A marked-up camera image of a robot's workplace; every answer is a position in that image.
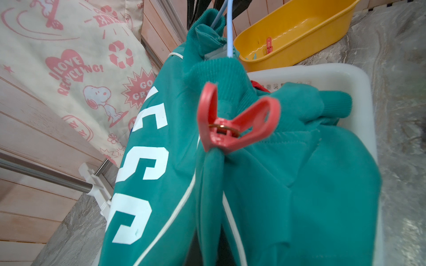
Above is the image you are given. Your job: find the white clothes rack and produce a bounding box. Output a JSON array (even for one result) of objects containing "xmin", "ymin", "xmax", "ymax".
[{"xmin": 1, "ymin": 153, "xmax": 113, "ymax": 218}]

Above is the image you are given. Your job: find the green jacket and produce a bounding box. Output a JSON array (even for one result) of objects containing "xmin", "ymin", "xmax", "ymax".
[{"xmin": 99, "ymin": 9, "xmax": 381, "ymax": 266}]

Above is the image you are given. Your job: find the blue red white jacket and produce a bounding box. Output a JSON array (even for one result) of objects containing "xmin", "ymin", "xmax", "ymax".
[{"xmin": 251, "ymin": 80, "xmax": 270, "ymax": 93}]

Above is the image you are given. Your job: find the cream pink print jacket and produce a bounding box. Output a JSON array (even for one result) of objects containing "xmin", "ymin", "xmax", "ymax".
[{"xmin": 1, "ymin": 1, "xmax": 155, "ymax": 166}]

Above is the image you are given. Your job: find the yellow plastic tray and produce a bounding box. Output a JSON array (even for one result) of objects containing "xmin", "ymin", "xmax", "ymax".
[{"xmin": 234, "ymin": 0, "xmax": 358, "ymax": 72}]

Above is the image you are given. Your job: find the white plastic laundry basket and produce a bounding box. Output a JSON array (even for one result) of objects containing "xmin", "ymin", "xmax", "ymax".
[{"xmin": 249, "ymin": 63, "xmax": 385, "ymax": 266}]

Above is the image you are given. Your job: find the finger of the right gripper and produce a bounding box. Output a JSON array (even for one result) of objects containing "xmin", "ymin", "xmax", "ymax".
[
  {"xmin": 232, "ymin": 0, "xmax": 252, "ymax": 19},
  {"xmin": 187, "ymin": 0, "xmax": 211, "ymax": 30}
]

